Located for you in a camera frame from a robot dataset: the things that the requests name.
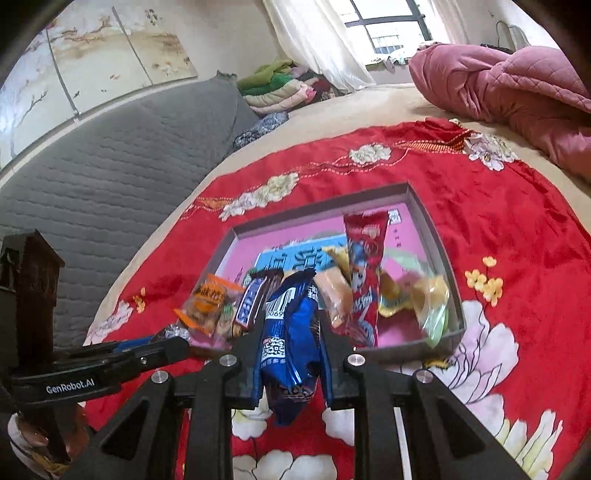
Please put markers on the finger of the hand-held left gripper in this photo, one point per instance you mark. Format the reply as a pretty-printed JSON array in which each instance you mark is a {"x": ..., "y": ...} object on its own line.
[
  {"x": 152, "y": 357},
  {"x": 131, "y": 345}
]

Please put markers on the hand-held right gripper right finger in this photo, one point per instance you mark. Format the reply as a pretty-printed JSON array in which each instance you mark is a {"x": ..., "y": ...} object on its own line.
[{"x": 334, "y": 383}]

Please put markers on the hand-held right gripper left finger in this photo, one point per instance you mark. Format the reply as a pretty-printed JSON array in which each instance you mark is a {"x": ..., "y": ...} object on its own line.
[{"x": 254, "y": 387}]

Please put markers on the blue snack packet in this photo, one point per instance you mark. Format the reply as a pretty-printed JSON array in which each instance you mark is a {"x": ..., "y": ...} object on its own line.
[{"x": 286, "y": 350}]

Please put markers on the orange snack packet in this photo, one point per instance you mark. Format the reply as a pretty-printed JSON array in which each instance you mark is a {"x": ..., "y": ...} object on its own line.
[{"x": 207, "y": 300}]

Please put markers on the brown chocolate bar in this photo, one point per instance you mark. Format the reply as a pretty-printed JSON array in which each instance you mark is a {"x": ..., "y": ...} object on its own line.
[{"x": 251, "y": 300}]

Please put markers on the peach snack packet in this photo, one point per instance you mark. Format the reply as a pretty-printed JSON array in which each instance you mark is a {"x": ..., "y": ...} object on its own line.
[{"x": 337, "y": 295}]

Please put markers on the dark cardboard box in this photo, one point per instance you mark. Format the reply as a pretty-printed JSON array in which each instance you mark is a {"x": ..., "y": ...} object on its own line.
[{"x": 415, "y": 347}]

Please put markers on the yellow snack packet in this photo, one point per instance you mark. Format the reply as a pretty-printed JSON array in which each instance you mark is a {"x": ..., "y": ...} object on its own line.
[{"x": 397, "y": 295}]

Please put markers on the pale green snack packet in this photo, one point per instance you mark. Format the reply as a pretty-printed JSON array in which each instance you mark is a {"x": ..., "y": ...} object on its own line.
[{"x": 436, "y": 327}]

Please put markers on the red snack packet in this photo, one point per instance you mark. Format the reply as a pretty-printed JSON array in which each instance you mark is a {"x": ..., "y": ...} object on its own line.
[{"x": 364, "y": 258}]

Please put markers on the person's left hand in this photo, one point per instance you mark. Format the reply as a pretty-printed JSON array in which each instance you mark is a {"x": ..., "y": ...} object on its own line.
[{"x": 78, "y": 429}]

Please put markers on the grey quilted headboard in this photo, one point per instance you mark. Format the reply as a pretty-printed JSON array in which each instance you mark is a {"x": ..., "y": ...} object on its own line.
[{"x": 115, "y": 175}]

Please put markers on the red floral blanket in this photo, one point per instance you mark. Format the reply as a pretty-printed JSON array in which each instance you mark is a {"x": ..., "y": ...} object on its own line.
[{"x": 508, "y": 240}]

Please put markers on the blue patterned cloth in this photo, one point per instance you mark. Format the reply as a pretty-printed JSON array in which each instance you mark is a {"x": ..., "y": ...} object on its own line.
[{"x": 263, "y": 127}]

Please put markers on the stack of folded clothes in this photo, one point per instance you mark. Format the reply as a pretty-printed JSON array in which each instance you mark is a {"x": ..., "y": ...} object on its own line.
[{"x": 277, "y": 92}]

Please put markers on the white curtain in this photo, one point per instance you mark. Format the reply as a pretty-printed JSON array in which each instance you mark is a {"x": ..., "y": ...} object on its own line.
[
  {"x": 314, "y": 41},
  {"x": 445, "y": 21}
]

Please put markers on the pink quilt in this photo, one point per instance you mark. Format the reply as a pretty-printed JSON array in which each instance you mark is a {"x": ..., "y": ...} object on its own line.
[{"x": 508, "y": 83}]

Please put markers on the window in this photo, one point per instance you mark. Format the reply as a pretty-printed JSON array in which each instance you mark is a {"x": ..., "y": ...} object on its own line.
[{"x": 392, "y": 27}]

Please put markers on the blossom wall painting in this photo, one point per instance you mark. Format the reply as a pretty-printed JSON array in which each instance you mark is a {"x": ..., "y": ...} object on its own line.
[{"x": 92, "y": 55}]

